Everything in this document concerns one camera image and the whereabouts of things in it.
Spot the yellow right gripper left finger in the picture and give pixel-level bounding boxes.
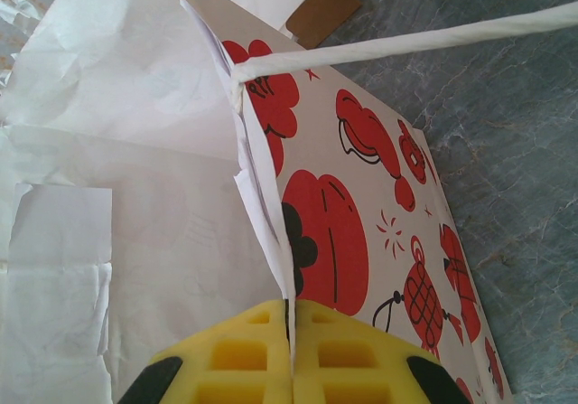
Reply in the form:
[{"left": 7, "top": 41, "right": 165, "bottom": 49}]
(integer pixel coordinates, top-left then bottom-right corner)
[{"left": 117, "top": 299, "right": 290, "bottom": 404}]

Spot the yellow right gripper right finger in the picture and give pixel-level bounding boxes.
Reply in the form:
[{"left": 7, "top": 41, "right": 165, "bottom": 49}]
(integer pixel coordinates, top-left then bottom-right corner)
[{"left": 293, "top": 299, "right": 466, "bottom": 404}]

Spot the white paper bag red print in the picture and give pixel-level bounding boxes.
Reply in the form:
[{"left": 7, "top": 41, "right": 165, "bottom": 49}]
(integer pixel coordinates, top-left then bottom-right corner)
[{"left": 0, "top": 0, "right": 578, "bottom": 404}]

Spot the white paper napkin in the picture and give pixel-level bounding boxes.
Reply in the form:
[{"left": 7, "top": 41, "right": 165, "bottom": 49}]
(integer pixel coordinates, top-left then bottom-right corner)
[{"left": 0, "top": 123, "right": 281, "bottom": 404}]

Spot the brown cardboard napkin box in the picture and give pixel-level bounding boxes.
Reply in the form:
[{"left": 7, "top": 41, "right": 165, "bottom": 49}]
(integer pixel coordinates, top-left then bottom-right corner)
[{"left": 283, "top": 0, "right": 362, "bottom": 49}]

